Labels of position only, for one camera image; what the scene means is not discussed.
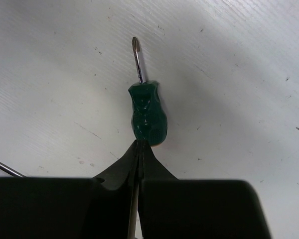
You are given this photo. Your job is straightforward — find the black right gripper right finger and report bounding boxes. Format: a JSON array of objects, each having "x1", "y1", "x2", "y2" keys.
[{"x1": 138, "y1": 141, "x2": 271, "y2": 239}]

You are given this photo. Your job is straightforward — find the stubby green orange screwdriver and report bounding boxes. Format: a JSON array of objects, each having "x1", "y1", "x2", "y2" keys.
[{"x1": 128, "y1": 36, "x2": 167, "y2": 146}]

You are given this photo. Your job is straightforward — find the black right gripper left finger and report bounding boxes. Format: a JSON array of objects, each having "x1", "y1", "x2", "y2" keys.
[{"x1": 0, "y1": 140, "x2": 141, "y2": 239}]

